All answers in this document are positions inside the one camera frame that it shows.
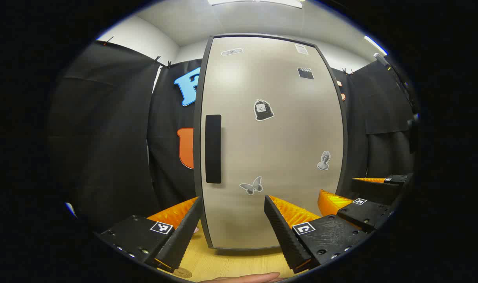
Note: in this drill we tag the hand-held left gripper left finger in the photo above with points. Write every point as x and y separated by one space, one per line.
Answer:
179 243

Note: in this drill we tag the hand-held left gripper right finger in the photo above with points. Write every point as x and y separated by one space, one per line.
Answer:
286 236

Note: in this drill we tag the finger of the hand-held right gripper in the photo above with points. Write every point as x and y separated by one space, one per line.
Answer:
364 214
380 192

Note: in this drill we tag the round brown coaster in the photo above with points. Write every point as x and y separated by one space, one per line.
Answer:
183 272

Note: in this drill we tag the beige cabinet door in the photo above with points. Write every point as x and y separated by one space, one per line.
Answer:
262 157

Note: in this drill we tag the ceiling light panel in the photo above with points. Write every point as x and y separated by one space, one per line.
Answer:
375 45
254 2

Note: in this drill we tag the black backdrop cloth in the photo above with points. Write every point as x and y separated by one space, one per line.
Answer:
105 137

